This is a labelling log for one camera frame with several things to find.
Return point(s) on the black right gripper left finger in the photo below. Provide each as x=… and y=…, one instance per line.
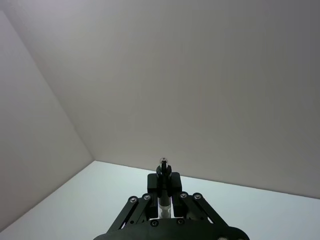
x=152, y=185

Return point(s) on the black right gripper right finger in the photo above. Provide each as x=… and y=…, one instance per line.
x=176, y=185

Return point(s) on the clear tube with black collar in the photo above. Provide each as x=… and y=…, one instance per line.
x=164, y=167

